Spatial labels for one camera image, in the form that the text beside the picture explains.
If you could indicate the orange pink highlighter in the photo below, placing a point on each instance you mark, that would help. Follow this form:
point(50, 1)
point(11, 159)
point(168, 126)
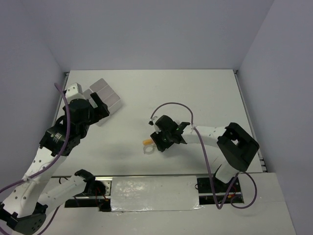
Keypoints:
point(147, 142)

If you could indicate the clear tape roll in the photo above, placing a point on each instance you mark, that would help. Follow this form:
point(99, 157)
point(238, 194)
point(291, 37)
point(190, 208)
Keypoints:
point(148, 149)

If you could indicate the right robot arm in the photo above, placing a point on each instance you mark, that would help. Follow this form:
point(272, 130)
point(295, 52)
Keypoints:
point(236, 144)

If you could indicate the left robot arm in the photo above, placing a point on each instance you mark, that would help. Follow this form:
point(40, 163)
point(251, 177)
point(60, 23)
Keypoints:
point(26, 208)

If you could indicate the white organizer right box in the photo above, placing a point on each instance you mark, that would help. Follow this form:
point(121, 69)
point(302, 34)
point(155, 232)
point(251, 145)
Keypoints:
point(107, 95)

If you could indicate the white organizer box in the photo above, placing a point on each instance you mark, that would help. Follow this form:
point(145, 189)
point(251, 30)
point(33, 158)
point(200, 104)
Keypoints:
point(107, 95)
point(100, 115)

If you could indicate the white organizer left box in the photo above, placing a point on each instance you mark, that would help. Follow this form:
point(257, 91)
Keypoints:
point(100, 115)

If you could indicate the silver foil panel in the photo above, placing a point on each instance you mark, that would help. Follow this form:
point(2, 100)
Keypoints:
point(153, 194)

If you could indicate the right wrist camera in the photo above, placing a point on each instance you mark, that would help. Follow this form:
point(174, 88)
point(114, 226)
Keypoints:
point(152, 121)

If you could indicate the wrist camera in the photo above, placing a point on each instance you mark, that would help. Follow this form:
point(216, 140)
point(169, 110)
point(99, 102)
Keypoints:
point(152, 121)
point(74, 91)

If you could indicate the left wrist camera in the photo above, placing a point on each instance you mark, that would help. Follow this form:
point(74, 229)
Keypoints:
point(74, 91)

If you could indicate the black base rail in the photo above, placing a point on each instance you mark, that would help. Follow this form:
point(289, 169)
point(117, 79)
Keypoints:
point(102, 202)

